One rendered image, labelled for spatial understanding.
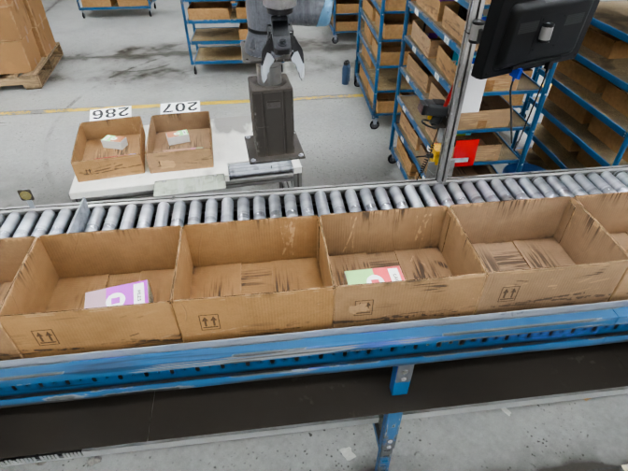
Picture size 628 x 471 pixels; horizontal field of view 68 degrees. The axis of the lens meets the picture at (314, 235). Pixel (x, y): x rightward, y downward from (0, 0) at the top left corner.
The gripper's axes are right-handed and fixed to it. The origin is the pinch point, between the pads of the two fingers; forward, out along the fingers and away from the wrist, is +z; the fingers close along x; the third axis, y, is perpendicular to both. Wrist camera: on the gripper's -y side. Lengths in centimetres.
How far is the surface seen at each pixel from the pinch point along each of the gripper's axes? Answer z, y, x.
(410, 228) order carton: 35, -31, -34
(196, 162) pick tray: 58, 49, 36
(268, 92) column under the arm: 31, 55, 2
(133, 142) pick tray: 63, 77, 68
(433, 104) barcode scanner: 27, 29, -61
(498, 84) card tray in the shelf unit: 41, 69, -112
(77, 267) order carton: 40, -28, 65
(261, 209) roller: 60, 14, 10
